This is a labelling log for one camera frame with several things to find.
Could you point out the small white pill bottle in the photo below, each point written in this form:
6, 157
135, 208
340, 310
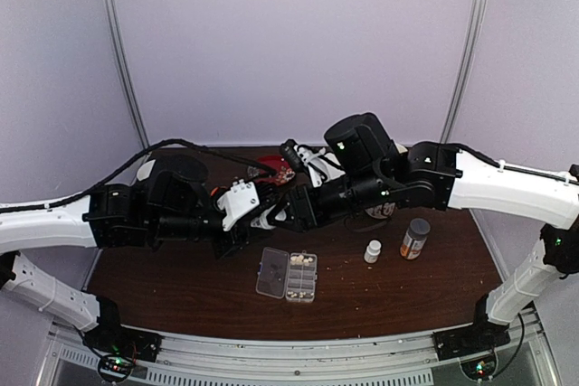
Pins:
372, 251
261, 223

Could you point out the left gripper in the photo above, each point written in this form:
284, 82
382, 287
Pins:
239, 240

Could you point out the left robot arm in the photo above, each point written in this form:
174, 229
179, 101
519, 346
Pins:
167, 201

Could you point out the amber bottle grey cap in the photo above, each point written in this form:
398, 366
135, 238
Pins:
414, 239

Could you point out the small pills in organizer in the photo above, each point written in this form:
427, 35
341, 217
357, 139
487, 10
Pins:
300, 296

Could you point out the right round circuit board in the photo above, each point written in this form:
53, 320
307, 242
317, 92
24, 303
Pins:
480, 369

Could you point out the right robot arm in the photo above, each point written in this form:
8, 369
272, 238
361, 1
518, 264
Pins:
445, 176

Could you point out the red floral plate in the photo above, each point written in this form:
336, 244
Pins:
283, 172

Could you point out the right aluminium frame post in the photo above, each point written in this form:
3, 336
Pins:
477, 13

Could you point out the front aluminium rail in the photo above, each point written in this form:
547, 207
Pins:
400, 359

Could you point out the clear plastic pill organizer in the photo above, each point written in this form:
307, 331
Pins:
276, 277

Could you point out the left round circuit board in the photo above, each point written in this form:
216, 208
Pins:
113, 368

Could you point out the white ceramic bowl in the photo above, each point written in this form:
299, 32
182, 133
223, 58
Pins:
144, 171

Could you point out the white floral mug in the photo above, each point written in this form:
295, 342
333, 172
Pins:
381, 212

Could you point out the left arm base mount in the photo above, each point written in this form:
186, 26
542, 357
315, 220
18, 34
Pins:
110, 336

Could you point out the white pills in organizer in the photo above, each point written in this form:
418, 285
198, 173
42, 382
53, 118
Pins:
301, 260

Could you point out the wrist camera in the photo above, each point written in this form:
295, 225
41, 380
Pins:
317, 163
245, 202

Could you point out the left aluminium frame post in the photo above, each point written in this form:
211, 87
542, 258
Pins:
126, 82

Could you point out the round circuit board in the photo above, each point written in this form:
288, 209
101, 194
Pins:
113, 368
480, 369

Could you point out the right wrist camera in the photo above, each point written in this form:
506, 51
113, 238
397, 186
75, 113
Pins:
317, 163

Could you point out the aluminium frame post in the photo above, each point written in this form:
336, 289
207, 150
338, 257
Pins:
477, 13
126, 82

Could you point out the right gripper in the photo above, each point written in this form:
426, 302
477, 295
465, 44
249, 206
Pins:
304, 207

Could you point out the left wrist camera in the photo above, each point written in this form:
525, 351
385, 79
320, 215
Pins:
245, 202

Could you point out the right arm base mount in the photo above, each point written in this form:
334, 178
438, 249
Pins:
480, 336

